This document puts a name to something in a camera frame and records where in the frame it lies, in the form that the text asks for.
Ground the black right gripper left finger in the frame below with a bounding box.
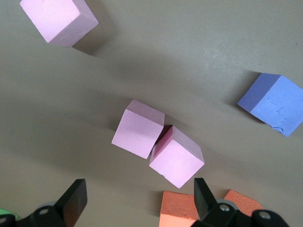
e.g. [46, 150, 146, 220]
[0, 178, 88, 227]

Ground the orange foam cube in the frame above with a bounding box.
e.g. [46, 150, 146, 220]
[159, 191, 199, 227]
[223, 189, 263, 217]

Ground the purple foam cube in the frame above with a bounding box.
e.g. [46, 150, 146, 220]
[237, 72, 303, 138]

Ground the pink foam cube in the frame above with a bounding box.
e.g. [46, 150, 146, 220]
[19, 0, 99, 47]
[149, 125, 205, 189]
[111, 98, 166, 159]

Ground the brown paper table cover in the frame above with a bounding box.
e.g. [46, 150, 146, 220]
[0, 0, 303, 227]

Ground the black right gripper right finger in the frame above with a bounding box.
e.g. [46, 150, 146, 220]
[190, 177, 291, 227]

